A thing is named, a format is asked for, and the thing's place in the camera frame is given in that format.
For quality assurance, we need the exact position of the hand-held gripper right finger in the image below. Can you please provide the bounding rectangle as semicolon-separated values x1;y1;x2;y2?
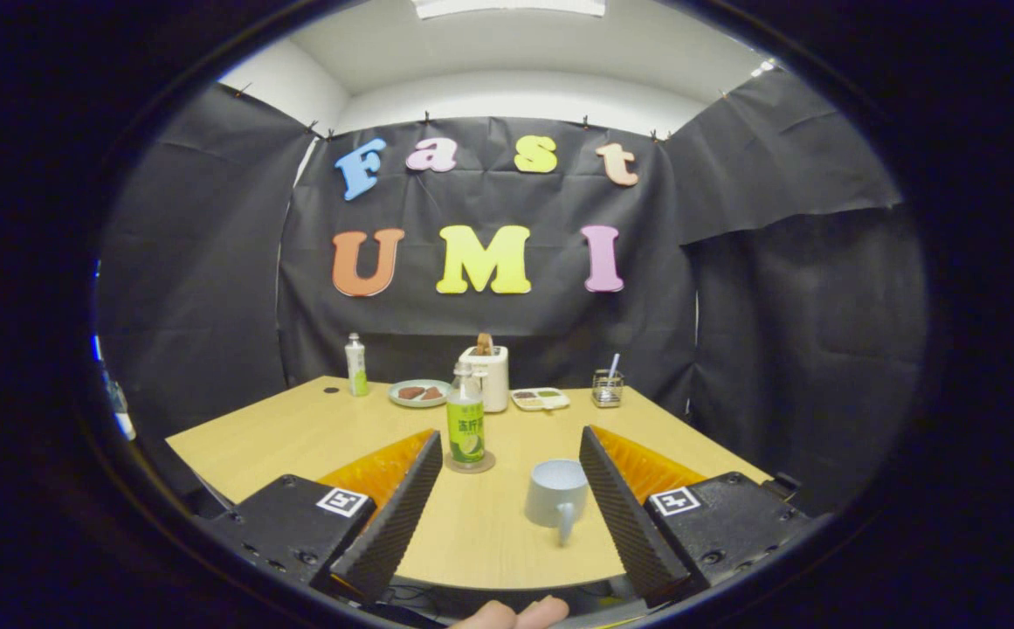
579;425;831;610

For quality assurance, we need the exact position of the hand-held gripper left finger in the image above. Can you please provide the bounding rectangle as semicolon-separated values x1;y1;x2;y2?
210;428;444;605

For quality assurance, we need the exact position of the pale blue cup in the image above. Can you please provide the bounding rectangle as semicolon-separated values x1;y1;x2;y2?
524;459;590;547

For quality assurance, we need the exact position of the clear juice bottle green label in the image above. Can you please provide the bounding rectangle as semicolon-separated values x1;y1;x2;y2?
446;361;486;468

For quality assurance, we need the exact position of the small white green bottle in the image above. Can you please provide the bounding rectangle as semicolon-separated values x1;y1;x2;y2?
345;332;369;397

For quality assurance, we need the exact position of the wooden table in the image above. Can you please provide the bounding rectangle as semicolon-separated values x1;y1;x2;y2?
166;376;774;591

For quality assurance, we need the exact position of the pale green plate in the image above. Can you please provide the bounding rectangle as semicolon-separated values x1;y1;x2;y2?
387;379;452;409

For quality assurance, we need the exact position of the white divided tray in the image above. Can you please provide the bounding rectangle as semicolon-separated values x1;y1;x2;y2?
510;387;571;412

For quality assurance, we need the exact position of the white toaster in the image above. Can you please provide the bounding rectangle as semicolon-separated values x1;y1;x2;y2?
459;345;510;413

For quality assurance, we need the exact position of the black backdrop cloth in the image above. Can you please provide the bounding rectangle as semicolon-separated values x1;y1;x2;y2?
96;70;931;516

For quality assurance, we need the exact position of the large ceiling light panel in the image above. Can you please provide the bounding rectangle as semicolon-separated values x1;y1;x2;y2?
410;0;608;20

